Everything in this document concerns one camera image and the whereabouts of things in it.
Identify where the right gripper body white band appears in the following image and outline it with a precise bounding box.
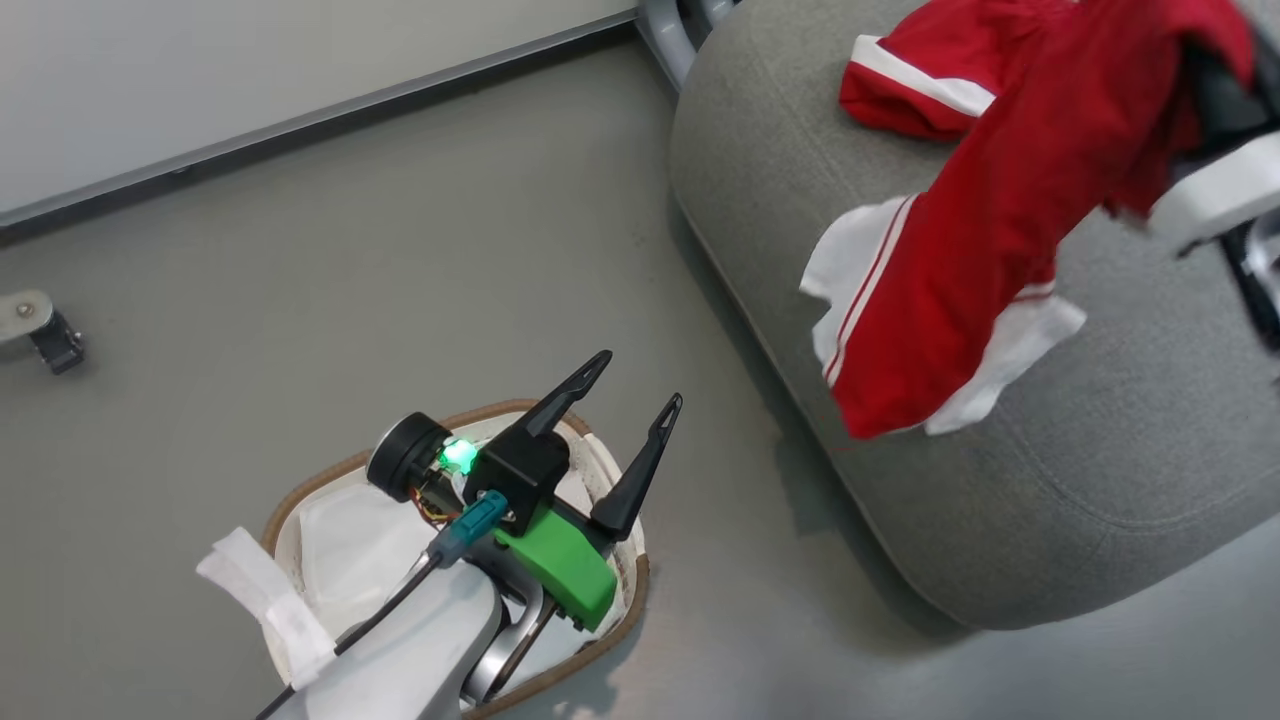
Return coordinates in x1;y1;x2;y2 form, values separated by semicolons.
1145;40;1280;351

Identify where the grey metal partition rail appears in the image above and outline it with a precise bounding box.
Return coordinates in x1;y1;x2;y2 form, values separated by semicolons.
0;8;641;241

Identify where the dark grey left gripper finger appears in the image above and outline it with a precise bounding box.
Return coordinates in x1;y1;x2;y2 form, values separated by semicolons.
590;393;684;543
515;350;613;441

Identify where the grey fabric sofa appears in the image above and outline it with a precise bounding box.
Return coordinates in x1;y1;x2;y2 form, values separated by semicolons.
668;0;1280;631

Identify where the red white shirt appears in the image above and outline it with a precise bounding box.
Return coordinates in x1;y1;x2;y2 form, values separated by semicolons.
800;0;1256;441

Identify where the white laundry basket brown rim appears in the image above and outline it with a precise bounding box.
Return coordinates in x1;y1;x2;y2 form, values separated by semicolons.
197;398;651;720

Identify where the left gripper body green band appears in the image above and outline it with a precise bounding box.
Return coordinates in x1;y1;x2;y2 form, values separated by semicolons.
367;412;618;633

